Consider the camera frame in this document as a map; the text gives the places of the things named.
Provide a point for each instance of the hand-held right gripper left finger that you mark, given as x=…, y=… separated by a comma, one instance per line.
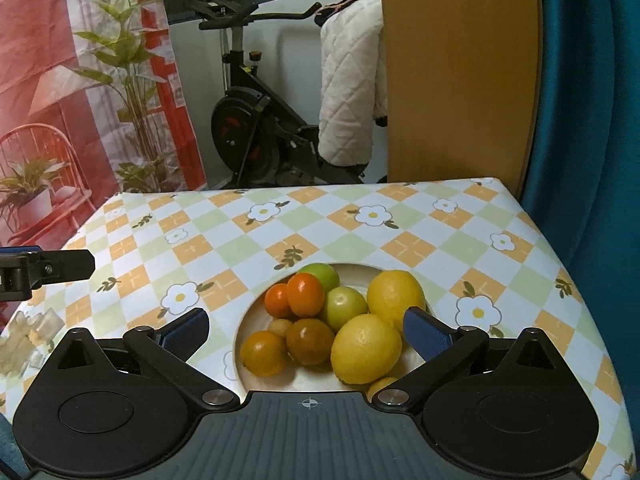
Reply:
x=185, y=332

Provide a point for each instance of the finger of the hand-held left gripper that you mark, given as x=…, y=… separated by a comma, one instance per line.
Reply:
x=20, y=250
x=65, y=265

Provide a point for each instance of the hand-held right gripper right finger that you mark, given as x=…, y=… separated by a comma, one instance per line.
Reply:
x=425, y=332

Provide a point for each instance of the oval yellow lemon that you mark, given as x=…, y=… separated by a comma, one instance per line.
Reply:
x=395, y=297

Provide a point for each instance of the round yellow lemon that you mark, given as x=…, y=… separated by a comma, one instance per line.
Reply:
x=365, y=349

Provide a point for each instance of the small yellow round fruit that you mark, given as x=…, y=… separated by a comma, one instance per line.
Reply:
x=381, y=386

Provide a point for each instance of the beige plate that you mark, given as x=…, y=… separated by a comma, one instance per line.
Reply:
x=257, y=317

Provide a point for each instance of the bright orange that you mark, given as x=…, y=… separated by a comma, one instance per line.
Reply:
x=263, y=353

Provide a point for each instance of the pale green apple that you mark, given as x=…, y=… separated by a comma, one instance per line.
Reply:
x=345, y=307

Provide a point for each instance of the small brown round fruit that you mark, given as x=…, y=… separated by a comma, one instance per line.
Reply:
x=280, y=327

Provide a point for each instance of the small tangerine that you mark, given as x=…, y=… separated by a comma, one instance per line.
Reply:
x=305, y=294
x=276, y=301

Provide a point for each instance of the greenish brown orange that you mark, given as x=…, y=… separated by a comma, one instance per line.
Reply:
x=310, y=341

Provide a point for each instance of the pile of clear plastic pieces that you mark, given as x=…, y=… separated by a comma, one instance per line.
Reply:
x=25, y=340

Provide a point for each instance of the blue cloth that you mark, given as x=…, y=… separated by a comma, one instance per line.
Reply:
x=7, y=452

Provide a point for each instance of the black exercise bike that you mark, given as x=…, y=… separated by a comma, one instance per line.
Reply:
x=240, y=125

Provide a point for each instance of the wooden board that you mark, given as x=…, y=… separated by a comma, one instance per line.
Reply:
x=450, y=85

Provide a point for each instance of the teal curtain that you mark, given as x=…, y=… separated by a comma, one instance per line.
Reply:
x=590, y=135

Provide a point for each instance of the white quilted blanket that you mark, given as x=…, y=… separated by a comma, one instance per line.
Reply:
x=350, y=85

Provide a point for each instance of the printed wall backdrop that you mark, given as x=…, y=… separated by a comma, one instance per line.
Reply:
x=75, y=110

